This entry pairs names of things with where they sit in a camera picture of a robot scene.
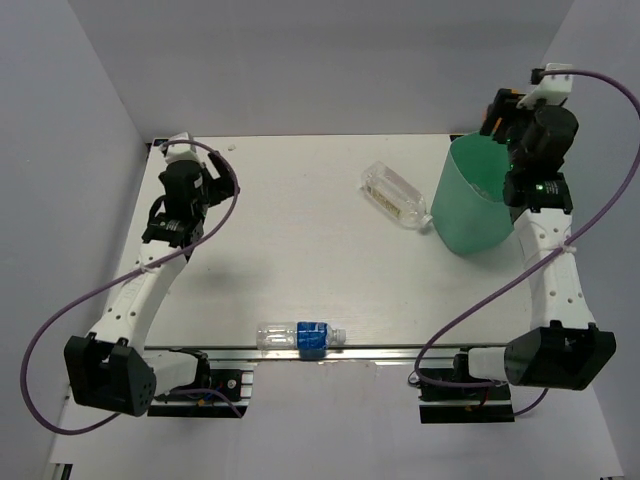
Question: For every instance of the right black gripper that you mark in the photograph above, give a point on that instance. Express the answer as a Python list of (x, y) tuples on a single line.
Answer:
[(509, 109)]

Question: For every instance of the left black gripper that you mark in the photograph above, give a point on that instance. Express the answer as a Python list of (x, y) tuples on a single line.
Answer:
[(224, 187)]

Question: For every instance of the clear bottle dark blue label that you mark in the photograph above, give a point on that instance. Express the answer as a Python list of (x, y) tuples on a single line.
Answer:
[(303, 336)]

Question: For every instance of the orange juice bottle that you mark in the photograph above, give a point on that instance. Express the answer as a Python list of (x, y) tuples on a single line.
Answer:
[(492, 119)]

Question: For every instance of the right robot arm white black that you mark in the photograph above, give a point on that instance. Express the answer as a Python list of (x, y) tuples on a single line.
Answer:
[(563, 348)]

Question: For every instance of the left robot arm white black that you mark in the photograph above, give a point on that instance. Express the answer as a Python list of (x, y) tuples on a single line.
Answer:
[(108, 368)]

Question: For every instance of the green plastic bin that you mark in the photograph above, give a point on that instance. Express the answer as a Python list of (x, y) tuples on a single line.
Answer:
[(468, 209)]

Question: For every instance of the large clear square bottle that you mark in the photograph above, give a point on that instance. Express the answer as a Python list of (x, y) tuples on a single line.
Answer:
[(400, 200)]

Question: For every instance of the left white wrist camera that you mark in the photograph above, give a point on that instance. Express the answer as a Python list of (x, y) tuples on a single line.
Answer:
[(182, 147)]

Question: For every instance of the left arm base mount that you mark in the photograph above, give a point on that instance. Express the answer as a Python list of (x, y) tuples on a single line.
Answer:
[(210, 387)]

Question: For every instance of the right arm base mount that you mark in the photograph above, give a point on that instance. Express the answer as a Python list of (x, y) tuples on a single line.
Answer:
[(477, 405)]

